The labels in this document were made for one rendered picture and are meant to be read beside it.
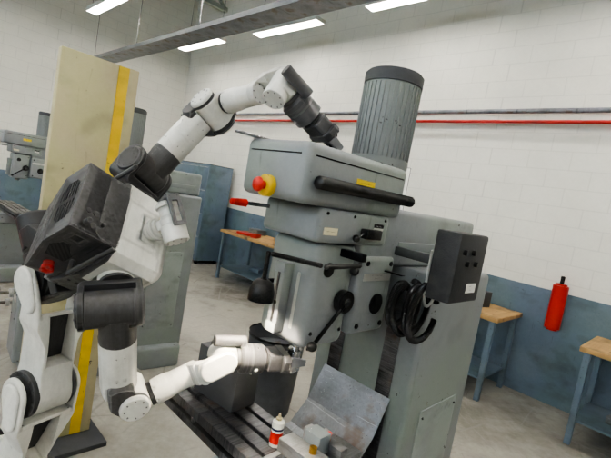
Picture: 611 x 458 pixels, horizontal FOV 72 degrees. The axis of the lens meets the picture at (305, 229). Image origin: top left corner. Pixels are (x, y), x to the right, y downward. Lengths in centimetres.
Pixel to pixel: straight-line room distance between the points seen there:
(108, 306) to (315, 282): 53
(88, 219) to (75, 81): 170
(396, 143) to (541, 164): 410
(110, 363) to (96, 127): 180
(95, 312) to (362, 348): 99
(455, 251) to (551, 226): 408
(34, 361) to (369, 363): 111
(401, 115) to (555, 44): 447
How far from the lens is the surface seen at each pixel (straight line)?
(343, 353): 175
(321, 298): 124
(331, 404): 176
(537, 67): 578
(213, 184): 854
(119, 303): 109
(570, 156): 539
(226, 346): 133
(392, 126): 143
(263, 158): 119
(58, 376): 157
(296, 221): 119
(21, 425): 160
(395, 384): 163
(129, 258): 114
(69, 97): 271
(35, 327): 147
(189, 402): 173
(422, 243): 162
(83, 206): 113
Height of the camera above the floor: 176
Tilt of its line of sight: 5 degrees down
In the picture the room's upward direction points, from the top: 10 degrees clockwise
